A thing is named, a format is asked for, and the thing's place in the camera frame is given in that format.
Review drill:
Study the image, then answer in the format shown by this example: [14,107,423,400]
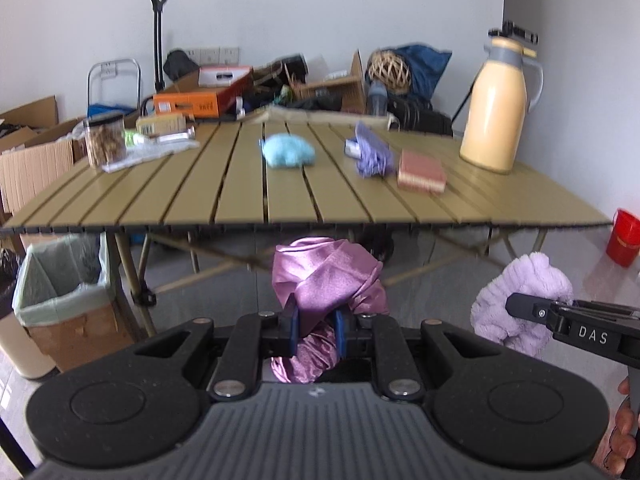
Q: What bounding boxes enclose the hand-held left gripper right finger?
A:
[334,309,501,401]

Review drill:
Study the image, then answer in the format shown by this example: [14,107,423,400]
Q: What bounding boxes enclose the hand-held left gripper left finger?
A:
[134,296,301,401]

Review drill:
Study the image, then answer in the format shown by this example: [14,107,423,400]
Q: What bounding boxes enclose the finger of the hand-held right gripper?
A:
[572,301,640,319]
[506,294,556,332]

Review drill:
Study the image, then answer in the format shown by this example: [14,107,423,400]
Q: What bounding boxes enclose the purple fluffy towel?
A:
[471,252,575,359]

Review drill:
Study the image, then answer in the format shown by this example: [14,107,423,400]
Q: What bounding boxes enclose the pink satin cloth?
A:
[270,237,391,385]

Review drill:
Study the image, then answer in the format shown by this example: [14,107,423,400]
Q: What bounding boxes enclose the light blue fluffy cloth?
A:
[259,133,317,168]

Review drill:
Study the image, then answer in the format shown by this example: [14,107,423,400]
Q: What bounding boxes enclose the person's right hand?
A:
[602,377,637,476]

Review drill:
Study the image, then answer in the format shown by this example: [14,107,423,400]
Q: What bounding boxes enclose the red bucket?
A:
[606,208,640,268]

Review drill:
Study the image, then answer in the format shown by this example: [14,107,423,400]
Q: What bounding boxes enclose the tan folding table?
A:
[0,119,613,341]

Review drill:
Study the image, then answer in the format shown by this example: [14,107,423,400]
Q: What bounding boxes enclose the pink sponge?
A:
[397,149,447,194]

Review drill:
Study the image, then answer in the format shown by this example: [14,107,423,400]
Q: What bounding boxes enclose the purple cloth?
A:
[354,121,391,178]

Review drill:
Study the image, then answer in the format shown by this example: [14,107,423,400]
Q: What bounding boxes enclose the yellow thermos jug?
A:
[459,35,543,175]

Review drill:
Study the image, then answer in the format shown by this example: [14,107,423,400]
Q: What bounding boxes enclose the black suitcase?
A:
[390,97,453,136]

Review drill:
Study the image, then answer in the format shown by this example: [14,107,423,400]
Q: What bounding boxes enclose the cardboard box with liner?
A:
[14,232,127,373]

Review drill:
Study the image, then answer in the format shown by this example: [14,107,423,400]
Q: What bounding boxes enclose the silver foil packet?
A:
[150,127,197,143]

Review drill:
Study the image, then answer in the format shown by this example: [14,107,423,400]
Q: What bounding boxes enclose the printed paper sheet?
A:
[100,139,201,173]

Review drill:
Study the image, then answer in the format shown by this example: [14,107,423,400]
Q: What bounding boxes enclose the green plastic bag liner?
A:
[12,232,112,328]

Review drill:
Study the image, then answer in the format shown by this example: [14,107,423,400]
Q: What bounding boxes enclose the grey water bottle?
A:
[367,80,388,116]

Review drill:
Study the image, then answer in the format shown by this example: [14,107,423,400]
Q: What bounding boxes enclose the yellow cardboard packet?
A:
[135,112,187,137]

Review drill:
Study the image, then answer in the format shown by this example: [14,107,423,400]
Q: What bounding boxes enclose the orange cardboard box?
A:
[152,65,253,118]

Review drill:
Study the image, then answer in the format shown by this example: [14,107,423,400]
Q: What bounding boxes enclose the brown cardboard box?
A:
[300,50,368,113]

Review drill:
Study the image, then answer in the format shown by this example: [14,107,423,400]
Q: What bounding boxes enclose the brown woven bag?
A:
[252,60,291,92]

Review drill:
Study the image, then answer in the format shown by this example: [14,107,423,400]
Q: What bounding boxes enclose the dark blue bag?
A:
[395,44,453,106]

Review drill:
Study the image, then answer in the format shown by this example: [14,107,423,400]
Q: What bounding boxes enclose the clear jar of nuts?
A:
[84,112,128,168]

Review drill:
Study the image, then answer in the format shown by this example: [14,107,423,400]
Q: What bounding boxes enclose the rattan ball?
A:
[367,50,412,93]

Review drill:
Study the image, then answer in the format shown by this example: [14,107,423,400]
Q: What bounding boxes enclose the beige round bin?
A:
[0,310,56,380]

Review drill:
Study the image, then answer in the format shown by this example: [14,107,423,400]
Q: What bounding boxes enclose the black tripod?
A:
[450,20,540,126]

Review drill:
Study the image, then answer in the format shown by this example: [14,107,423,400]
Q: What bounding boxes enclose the blue box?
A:
[89,103,138,121]

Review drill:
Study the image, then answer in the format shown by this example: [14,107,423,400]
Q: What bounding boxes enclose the black cloth bag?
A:
[162,50,201,82]

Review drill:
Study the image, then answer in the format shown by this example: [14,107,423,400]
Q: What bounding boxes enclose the silver folding trolley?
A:
[87,59,142,111]

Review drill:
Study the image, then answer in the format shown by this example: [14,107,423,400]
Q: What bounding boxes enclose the open cardboard box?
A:
[0,117,90,216]
[0,95,58,153]

